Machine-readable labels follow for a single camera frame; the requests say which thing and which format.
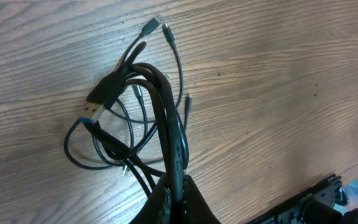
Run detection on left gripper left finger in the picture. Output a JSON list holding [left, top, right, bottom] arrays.
[[130, 174, 172, 224]]

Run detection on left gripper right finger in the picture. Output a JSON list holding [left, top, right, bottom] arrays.
[[183, 175, 220, 224]]

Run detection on black usb cable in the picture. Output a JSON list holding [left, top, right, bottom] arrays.
[[63, 14, 194, 224]]

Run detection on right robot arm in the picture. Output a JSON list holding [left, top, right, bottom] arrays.
[[303, 200, 358, 224]]

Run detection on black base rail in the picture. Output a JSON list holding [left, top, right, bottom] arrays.
[[248, 174, 349, 224]]

